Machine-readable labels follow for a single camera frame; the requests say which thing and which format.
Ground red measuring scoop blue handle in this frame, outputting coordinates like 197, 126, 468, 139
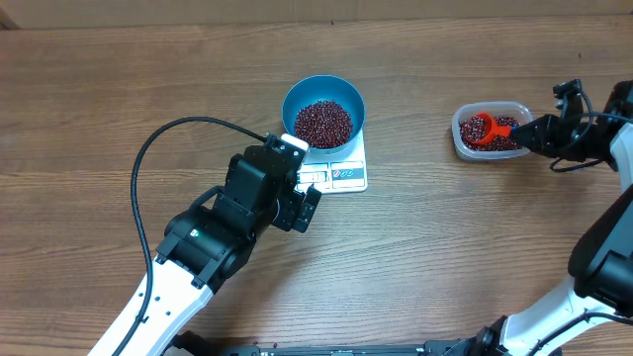
468, 113, 513, 146

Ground clear plastic container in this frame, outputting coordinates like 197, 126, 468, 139
451, 101, 534, 161

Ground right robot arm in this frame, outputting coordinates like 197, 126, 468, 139
467, 79, 632, 355

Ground red beans in scoop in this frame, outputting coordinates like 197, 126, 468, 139
464, 116, 487, 142

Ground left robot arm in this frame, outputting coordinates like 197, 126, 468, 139
91, 134, 321, 355

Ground white digital kitchen scale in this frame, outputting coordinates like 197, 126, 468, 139
296, 131, 368, 194

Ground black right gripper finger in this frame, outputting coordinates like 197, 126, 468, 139
509, 114, 557, 138
511, 133, 549, 157

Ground blue bowl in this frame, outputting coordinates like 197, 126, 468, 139
281, 74, 366, 152

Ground red beans in bowl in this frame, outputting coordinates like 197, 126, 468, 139
294, 101, 353, 149

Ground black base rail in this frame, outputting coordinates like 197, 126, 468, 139
162, 331, 504, 356

